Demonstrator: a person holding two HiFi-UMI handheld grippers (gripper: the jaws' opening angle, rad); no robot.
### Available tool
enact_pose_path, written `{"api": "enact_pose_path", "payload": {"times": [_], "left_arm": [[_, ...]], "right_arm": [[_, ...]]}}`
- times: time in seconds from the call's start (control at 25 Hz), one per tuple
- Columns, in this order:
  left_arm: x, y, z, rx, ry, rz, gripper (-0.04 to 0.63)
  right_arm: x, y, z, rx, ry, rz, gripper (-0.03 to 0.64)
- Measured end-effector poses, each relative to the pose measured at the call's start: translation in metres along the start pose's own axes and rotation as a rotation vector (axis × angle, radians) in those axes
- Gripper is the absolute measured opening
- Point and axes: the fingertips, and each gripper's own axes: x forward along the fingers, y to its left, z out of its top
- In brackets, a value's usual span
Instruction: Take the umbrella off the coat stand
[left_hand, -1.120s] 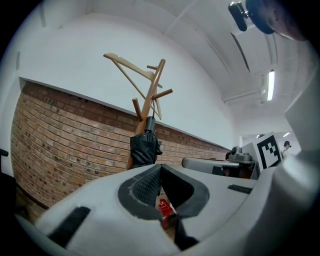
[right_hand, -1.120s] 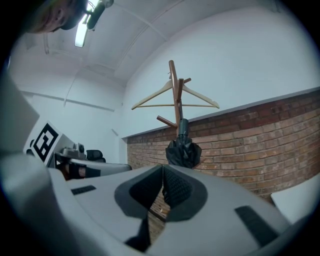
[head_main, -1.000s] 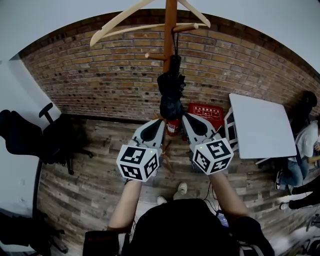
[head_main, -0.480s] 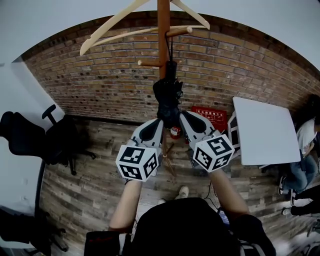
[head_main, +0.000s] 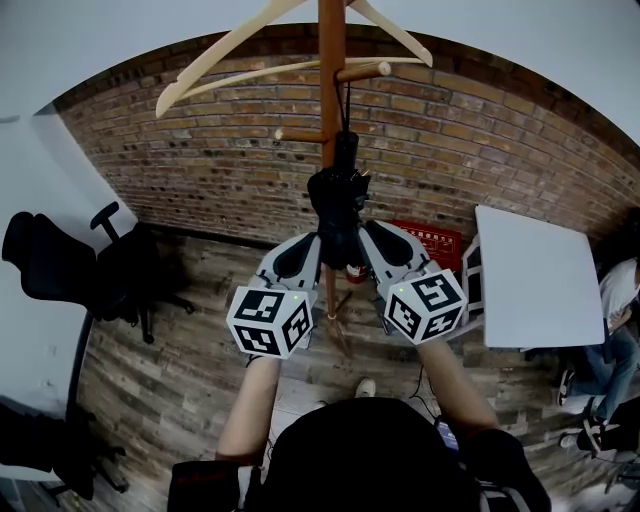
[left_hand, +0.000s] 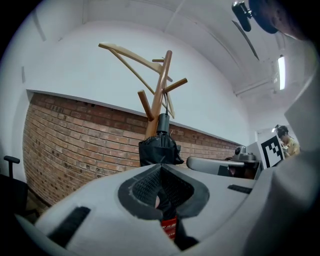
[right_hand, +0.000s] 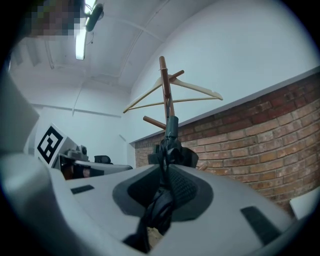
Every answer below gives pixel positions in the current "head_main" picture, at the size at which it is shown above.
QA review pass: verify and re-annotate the person's right forearm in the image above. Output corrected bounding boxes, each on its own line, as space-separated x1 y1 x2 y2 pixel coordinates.
417 341 499 434

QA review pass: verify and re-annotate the black phone with blue screen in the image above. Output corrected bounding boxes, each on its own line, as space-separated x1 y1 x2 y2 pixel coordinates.
433 418 461 454

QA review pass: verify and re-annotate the white square table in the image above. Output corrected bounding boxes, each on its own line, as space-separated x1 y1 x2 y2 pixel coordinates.
473 204 606 350

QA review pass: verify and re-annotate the person's left forearm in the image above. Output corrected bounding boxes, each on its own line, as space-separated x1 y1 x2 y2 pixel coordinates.
215 355 282 459

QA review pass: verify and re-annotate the brown wooden coat rack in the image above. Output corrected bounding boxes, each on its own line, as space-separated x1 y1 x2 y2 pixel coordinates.
274 0 392 359

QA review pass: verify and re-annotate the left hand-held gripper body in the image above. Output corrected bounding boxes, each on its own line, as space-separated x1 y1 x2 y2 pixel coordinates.
226 269 321 360

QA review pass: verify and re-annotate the thin black cable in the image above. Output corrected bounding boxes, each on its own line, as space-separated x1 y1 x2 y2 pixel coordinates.
409 364 444 419

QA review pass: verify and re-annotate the large white desk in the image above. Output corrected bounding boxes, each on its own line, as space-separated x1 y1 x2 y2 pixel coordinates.
0 114 139 419

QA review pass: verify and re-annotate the black umbrella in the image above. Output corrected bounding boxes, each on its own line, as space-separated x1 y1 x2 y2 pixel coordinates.
306 82 372 271

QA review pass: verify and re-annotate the black swivel chair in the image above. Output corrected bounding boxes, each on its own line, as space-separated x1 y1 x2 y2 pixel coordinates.
0 399 130 501

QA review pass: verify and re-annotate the red fire extinguisher box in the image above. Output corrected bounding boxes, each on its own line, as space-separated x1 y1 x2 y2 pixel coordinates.
389 218 464 274

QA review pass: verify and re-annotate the light wooden clothes hanger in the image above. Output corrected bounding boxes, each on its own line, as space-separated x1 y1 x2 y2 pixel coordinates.
154 0 434 120

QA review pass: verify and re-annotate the white chair frame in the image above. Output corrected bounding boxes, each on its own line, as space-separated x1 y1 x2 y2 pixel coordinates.
459 234 489 341

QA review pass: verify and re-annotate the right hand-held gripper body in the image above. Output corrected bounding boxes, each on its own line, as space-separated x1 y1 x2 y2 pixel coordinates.
372 259 470 345

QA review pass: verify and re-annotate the person's black shirt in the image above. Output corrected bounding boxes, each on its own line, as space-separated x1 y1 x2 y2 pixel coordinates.
167 397 551 512

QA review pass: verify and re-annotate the black office chair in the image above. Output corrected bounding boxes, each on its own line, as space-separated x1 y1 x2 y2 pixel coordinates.
1 201 197 345

